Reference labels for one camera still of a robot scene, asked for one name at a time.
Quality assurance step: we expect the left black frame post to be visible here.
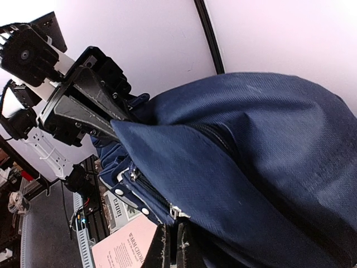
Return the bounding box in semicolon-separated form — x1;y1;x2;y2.
194;0;225;74

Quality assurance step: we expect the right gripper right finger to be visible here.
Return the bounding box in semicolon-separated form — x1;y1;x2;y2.
176;222;206;268

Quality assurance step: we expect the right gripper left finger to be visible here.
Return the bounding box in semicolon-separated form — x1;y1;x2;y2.
141;224;171;268

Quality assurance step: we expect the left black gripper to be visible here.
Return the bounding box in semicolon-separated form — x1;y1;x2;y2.
38;46;133;147

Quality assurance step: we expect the navy blue student backpack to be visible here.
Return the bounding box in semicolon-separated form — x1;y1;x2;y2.
91;73;356;267

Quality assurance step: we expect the pink Warm Chord book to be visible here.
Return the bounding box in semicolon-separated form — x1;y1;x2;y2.
92;216;157;268

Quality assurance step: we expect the black front rail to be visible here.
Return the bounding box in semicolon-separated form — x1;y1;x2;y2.
82;155;109;242

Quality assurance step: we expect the small circuit board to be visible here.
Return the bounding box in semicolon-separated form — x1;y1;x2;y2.
74;209;86;231

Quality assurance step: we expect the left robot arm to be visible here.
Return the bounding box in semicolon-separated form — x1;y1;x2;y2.
1;12;134;147

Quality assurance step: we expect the grey ianra magazine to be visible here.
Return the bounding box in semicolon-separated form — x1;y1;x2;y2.
103;191;141;234

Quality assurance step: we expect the grey slotted cable duct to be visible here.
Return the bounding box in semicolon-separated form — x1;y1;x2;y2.
71;193;95;268

